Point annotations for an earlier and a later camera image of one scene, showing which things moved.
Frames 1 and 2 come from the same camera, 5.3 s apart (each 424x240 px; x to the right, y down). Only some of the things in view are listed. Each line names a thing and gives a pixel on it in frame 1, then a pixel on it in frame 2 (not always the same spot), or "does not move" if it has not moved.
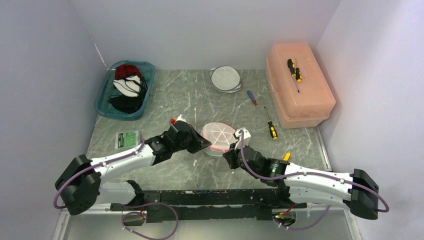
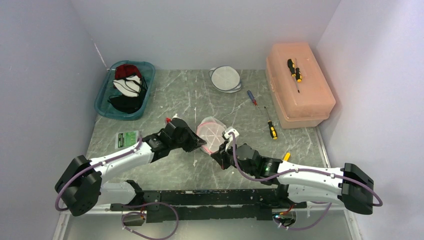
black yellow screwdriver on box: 295,71 does not move
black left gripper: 199,141 does not move
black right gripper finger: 232,156 -> 223,157
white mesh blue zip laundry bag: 225,79 does not move
